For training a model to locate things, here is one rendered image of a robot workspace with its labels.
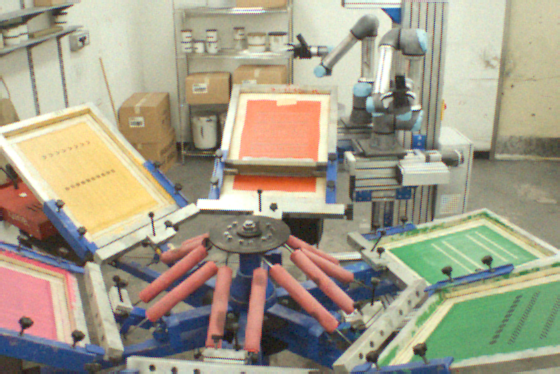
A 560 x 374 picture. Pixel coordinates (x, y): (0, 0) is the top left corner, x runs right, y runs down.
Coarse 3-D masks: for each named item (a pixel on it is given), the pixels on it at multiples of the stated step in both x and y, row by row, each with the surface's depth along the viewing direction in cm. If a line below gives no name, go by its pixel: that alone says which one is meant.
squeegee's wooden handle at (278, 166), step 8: (240, 160) 280; (248, 160) 280; (256, 160) 280; (264, 160) 279; (272, 160) 279; (280, 160) 279; (240, 168) 282; (248, 168) 282; (256, 168) 281; (264, 168) 281; (272, 168) 280; (280, 168) 280; (288, 168) 279; (296, 168) 279; (304, 168) 278; (312, 168) 278
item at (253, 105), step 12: (252, 108) 314; (264, 108) 314; (276, 108) 313; (252, 120) 309; (252, 132) 304; (240, 144) 300; (240, 156) 295; (252, 156) 295; (264, 156) 294; (276, 156) 294; (240, 180) 287; (252, 180) 286; (264, 180) 286
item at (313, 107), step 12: (288, 108) 313; (300, 108) 312; (312, 108) 312; (312, 120) 307; (312, 132) 302; (312, 144) 297; (288, 156) 293; (300, 156) 293; (312, 156) 293; (276, 180) 285; (288, 180) 285; (300, 180) 285; (312, 180) 284
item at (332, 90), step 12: (240, 84) 321; (252, 84) 320; (264, 84) 319; (276, 84) 319; (336, 96) 311; (228, 108) 310; (336, 108) 307; (228, 120) 305; (336, 120) 301; (228, 132) 301; (336, 132) 300; (228, 144) 296; (228, 156) 296
